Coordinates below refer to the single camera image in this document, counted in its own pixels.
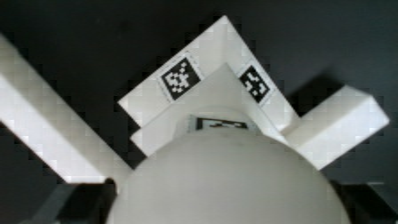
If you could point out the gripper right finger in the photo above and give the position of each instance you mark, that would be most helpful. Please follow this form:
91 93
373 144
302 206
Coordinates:
370 206

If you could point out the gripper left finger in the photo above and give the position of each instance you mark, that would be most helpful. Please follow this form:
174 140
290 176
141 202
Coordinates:
77 205

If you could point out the white lamp bulb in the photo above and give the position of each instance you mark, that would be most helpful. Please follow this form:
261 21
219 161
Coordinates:
226 178

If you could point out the white lamp base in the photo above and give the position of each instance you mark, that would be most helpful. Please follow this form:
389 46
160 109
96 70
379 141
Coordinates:
210 84

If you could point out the white right fence bar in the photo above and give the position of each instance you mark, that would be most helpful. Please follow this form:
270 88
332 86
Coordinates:
336 126

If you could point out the white fence bar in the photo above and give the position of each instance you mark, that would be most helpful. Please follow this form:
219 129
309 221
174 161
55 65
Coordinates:
48 126
336 126

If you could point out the white front fence bar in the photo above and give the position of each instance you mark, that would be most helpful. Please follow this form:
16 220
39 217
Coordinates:
48 126

